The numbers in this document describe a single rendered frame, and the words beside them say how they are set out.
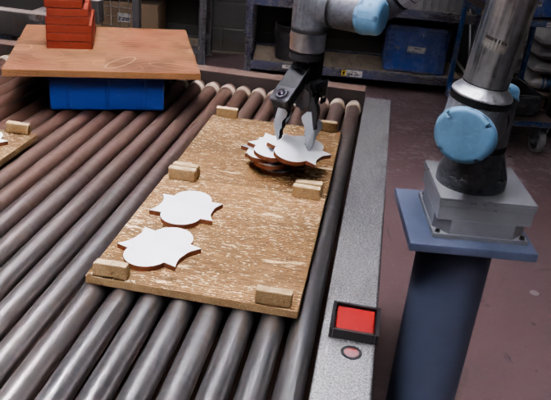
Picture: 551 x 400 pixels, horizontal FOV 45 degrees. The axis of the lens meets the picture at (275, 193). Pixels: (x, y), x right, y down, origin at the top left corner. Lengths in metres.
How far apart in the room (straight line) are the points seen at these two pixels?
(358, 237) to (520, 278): 1.92
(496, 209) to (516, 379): 1.21
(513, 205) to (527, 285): 1.69
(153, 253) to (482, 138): 0.63
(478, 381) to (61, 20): 1.79
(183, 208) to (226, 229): 0.10
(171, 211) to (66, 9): 0.88
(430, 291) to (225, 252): 0.58
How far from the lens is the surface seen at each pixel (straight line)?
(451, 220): 1.46
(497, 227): 1.49
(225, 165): 1.52
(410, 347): 1.69
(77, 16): 2.01
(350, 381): 0.98
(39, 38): 2.13
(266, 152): 1.46
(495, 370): 2.60
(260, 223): 1.29
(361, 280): 1.19
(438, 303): 1.59
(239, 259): 1.17
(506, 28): 1.26
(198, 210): 1.30
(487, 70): 1.28
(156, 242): 1.19
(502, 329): 2.81
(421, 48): 5.56
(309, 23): 1.39
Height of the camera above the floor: 1.55
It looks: 26 degrees down
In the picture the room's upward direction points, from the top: 5 degrees clockwise
